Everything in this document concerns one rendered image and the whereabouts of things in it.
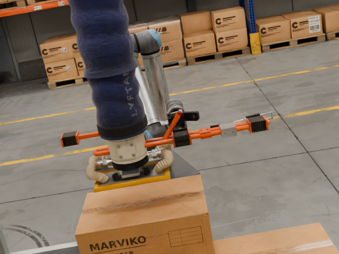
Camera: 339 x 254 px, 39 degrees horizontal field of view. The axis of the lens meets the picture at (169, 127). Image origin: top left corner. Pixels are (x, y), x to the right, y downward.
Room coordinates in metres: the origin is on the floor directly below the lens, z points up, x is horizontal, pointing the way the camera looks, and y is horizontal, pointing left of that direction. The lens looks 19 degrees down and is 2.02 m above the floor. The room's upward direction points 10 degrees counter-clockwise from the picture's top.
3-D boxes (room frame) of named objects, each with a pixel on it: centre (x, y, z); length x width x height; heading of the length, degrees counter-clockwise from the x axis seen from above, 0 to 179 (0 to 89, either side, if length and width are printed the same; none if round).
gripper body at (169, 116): (2.34, -0.04, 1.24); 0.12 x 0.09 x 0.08; 0
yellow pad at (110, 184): (1.97, 0.21, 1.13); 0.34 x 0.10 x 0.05; 90
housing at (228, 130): (2.06, -0.26, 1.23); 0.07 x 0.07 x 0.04; 0
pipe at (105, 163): (2.06, 0.21, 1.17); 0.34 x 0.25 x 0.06; 90
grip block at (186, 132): (2.06, -0.04, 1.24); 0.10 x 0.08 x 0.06; 0
